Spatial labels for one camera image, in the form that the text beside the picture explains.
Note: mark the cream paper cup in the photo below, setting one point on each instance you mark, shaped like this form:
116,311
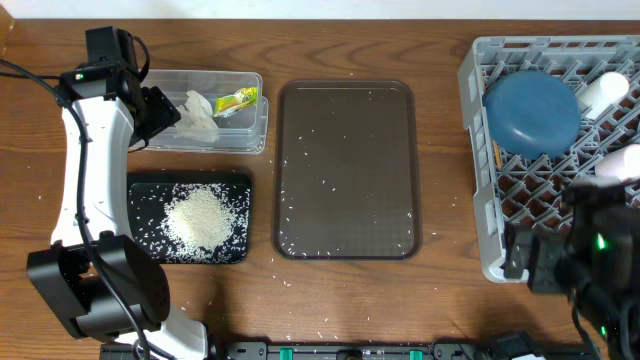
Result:
602,93

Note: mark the dark blue plate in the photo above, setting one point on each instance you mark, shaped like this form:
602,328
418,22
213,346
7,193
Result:
532,114

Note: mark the pile of white rice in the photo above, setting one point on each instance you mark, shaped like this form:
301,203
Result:
200,220

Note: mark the brown serving tray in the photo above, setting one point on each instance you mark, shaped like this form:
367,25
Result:
347,178

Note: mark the yellow green snack wrapper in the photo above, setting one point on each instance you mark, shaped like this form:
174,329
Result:
228,105

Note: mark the white tissue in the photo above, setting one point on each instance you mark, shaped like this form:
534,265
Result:
197,120

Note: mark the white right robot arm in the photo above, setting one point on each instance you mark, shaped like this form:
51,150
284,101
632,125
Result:
614,317

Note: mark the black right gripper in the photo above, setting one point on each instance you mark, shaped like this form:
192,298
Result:
541,249

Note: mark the wooden chopstick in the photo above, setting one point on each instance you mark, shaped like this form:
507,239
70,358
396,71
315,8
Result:
497,155

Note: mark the clear plastic bin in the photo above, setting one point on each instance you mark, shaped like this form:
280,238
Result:
243,132

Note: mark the grey dishwasher rack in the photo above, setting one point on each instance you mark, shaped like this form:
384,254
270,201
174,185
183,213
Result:
527,192

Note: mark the black plastic tray bin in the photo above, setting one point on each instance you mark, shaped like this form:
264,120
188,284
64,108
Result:
200,220

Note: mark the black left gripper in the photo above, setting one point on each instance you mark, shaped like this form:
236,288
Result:
162,114

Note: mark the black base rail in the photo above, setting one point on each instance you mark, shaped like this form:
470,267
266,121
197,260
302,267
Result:
438,351

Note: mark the pink plastic cup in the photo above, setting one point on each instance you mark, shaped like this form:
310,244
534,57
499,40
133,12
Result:
622,164

